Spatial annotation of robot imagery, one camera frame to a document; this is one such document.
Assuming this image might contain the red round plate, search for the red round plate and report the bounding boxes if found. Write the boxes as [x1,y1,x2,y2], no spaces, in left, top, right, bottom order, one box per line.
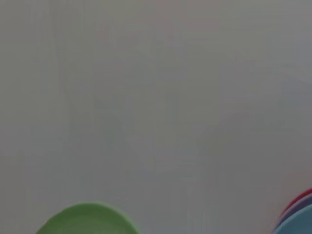
[279,187,312,219]

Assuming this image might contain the green round plate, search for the green round plate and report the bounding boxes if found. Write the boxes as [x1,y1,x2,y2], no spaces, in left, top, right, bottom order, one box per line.
[35,201,141,234]

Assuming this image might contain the light blue round plate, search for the light blue round plate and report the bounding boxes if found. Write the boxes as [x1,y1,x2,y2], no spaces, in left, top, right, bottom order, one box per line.
[274,203,312,234]

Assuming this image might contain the purple round plate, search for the purple round plate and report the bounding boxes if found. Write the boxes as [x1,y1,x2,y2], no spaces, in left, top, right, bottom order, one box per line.
[273,194,312,231]

